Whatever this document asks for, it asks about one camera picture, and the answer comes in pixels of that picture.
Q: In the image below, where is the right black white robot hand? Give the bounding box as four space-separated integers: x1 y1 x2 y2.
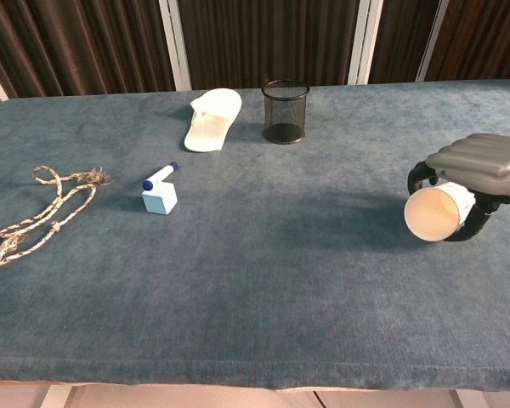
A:
407 133 510 244

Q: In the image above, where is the blue table cloth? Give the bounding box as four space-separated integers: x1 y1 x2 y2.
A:
0 77 510 391

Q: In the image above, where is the white marker with blue cap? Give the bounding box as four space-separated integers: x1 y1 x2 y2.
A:
141 161 180 191

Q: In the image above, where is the white paper cup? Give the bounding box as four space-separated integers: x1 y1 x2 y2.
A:
403 181 478 245

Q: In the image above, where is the dark brown curtain panel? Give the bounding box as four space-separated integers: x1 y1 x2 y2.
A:
367 0 441 85
176 0 362 92
424 0 510 82
0 0 176 112

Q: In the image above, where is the beige braided rope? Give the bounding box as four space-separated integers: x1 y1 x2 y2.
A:
0 165 114 273

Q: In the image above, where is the black mesh pen holder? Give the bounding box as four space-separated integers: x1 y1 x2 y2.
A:
261 78 311 145

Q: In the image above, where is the light blue cube block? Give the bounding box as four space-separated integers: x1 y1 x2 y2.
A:
140 181 179 217

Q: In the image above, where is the white disposable slipper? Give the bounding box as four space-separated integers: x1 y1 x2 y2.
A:
183 88 243 153

